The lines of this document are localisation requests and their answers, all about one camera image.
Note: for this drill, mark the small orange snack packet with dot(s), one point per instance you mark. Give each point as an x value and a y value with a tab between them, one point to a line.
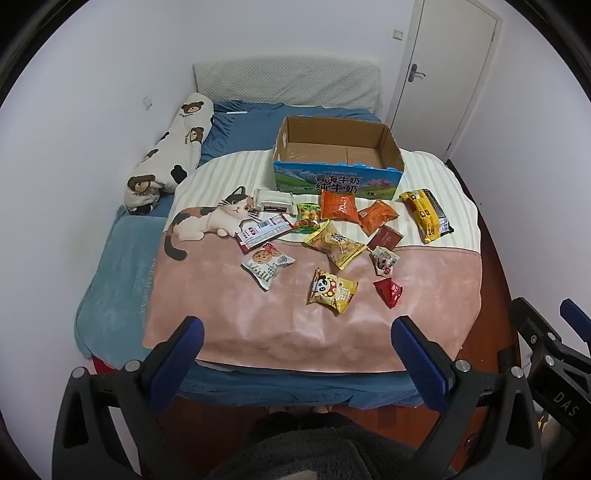
376	217

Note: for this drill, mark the white snack pack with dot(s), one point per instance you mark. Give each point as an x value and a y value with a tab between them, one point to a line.
274	201

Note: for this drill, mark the printed cardboard box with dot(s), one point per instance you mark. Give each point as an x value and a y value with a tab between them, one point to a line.
332	182

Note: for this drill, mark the white door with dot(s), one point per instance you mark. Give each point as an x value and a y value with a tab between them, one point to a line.
443	69

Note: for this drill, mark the green candy ball bag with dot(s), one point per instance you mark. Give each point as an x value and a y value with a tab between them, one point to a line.
308	213

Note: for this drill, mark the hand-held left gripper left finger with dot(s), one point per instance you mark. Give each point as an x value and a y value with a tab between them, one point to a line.
184	350

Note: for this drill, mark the yellow and black snack packet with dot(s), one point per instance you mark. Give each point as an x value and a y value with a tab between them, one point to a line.
427	214

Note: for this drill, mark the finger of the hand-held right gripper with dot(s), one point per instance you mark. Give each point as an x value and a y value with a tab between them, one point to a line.
531	323
577	321

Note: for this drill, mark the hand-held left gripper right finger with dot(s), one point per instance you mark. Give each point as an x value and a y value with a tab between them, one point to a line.
415	350

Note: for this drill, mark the cat printed blanket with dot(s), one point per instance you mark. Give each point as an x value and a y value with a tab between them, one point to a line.
258	323

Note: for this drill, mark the dark fleece clothing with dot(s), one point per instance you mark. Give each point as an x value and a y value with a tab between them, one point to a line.
323	447

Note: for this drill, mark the white cookie packet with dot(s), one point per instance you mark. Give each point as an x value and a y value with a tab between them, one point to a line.
265	265

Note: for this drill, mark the brown square packet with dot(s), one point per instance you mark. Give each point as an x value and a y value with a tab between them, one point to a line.
384	237

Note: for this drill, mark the blue bed sheet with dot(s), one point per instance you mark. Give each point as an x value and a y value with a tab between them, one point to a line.
235	134

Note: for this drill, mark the teal blanket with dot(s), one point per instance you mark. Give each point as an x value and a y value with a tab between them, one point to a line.
120	277

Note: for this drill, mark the large orange snack packet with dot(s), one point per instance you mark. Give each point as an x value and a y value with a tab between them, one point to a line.
338	205

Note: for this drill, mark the grey padded headboard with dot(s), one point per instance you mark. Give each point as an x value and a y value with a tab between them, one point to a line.
286	83

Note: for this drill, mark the yellow chip bag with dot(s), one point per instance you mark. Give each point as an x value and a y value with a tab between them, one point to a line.
334	244

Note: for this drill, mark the small white snack packet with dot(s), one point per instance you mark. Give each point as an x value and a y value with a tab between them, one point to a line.
384	261

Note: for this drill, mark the red cloth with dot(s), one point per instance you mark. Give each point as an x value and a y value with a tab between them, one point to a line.
104	364

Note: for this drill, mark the bear printed pillow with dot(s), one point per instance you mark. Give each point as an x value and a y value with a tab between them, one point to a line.
178	143

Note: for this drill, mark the red triangular packet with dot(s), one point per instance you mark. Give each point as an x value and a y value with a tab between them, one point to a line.
389	290

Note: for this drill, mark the white light switch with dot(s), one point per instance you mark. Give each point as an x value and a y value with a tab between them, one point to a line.
397	34

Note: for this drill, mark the yellow panda snack packet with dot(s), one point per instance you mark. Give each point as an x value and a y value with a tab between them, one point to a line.
330	290

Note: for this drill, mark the small white stick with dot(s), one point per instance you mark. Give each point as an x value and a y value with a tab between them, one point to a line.
237	112

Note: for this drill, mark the long white and red packet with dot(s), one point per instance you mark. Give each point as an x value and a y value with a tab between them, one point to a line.
263	230

